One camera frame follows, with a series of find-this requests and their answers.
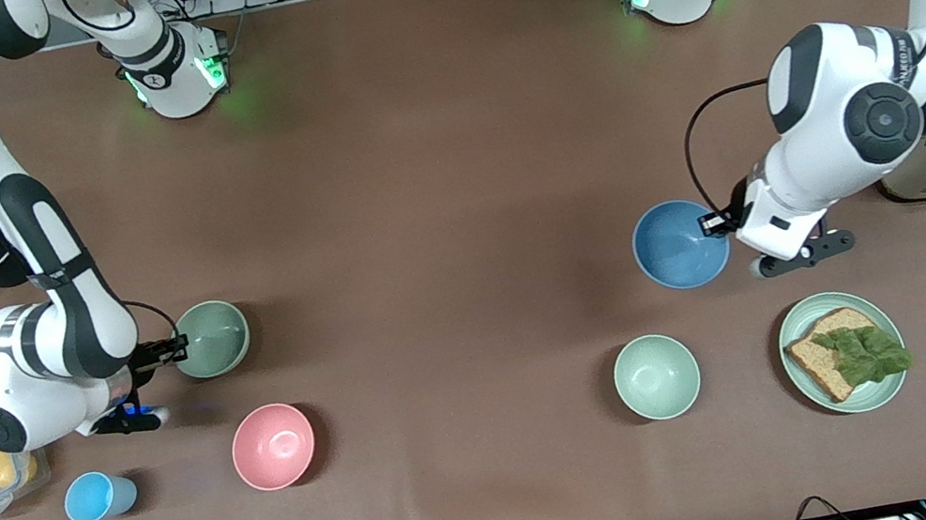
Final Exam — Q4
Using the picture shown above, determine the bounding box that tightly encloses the blue bowl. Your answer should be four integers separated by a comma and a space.
626, 191, 737, 298

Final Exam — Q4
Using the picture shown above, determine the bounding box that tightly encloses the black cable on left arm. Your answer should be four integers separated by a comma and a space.
674, 76, 792, 212

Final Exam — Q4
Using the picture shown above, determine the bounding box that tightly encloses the pale mint green bowl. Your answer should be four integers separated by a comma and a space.
607, 327, 708, 428

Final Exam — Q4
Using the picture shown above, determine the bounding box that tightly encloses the green lettuce leaf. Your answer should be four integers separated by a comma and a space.
810, 315, 917, 394

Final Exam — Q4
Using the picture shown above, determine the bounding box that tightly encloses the brown bread slice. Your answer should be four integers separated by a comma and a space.
779, 301, 892, 412

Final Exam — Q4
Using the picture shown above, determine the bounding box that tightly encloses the pink bowl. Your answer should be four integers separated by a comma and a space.
224, 397, 323, 497

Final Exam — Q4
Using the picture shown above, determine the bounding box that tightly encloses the light blue cup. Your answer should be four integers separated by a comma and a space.
59, 464, 142, 520

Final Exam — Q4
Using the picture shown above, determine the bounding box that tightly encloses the brown table cloth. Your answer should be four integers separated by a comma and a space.
0, 0, 926, 520

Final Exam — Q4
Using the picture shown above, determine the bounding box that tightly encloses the green plate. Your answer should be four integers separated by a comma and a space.
770, 280, 916, 426

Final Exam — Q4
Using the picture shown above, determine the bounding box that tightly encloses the sage green bowl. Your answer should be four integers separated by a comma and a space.
165, 295, 257, 385

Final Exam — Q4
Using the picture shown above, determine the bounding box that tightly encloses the yellow fruit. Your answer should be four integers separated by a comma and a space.
0, 442, 43, 491

